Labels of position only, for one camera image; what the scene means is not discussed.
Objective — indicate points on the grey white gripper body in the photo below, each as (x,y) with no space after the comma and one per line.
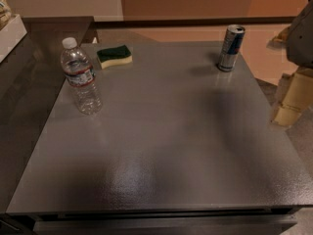
(301,39)

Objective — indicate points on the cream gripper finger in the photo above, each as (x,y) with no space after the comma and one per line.
(293,96)
(282,36)

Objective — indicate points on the silver blue redbull can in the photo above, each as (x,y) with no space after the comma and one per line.
(233,39)

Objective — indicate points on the clear plastic water bottle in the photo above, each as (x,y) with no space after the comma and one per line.
(80,76)

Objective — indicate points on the green yellow sponge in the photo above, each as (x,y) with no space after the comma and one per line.
(116,56)

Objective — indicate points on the dark side counter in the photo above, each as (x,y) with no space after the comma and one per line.
(31,78)

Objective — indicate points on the white box on counter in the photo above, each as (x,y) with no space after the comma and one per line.
(11,35)

